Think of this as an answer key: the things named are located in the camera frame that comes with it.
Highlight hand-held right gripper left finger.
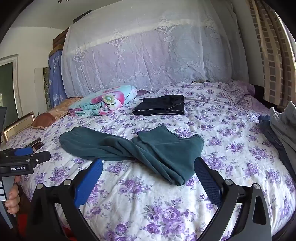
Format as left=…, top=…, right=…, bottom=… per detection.
left=25, top=158, right=104, bottom=241

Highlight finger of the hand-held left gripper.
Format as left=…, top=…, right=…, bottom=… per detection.
left=23, top=151, right=51, bottom=165
left=2, top=147, right=37, bottom=157

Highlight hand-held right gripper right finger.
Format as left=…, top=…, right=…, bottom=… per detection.
left=194, top=157, right=272, bottom=241

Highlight dark green pants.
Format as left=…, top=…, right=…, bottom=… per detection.
left=59, top=125, right=205, bottom=186

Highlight folded black pants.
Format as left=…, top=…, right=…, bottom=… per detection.
left=132, top=95, right=185, bottom=116

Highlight person's left hand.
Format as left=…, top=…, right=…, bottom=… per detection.
left=5, top=176, right=22, bottom=215

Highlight small dark case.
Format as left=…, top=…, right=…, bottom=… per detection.
left=23, top=138, right=44, bottom=151

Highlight stack of folded brown clothes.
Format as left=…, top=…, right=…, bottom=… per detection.
left=31, top=97, right=84, bottom=129

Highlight purple floral bedsheet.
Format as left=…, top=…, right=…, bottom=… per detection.
left=5, top=81, right=296, bottom=241

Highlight red cloth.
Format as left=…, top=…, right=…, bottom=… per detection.
left=16, top=212, right=70, bottom=241

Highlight green door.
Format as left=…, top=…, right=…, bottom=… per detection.
left=0, top=54, right=23, bottom=121

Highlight marbled leaning panel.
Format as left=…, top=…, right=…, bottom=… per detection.
left=35, top=67, right=52, bottom=112

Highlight pile of grey blue clothes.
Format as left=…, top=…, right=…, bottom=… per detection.
left=258, top=115, right=296, bottom=173

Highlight folded floral quilt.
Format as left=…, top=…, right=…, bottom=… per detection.
left=68, top=85, right=138, bottom=117

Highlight grey garment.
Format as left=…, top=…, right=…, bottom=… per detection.
left=269, top=101, right=296, bottom=149

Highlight purple pillow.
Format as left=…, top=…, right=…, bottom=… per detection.
left=222, top=80, right=255, bottom=105

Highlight brown cardboard box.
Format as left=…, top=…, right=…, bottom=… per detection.
left=53, top=28, right=70, bottom=46
left=49, top=44, right=64, bottom=56

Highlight beige checked curtain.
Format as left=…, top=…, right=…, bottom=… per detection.
left=248, top=0, right=296, bottom=112

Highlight white lace pillow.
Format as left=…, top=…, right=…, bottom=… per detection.
left=61, top=0, right=249, bottom=98

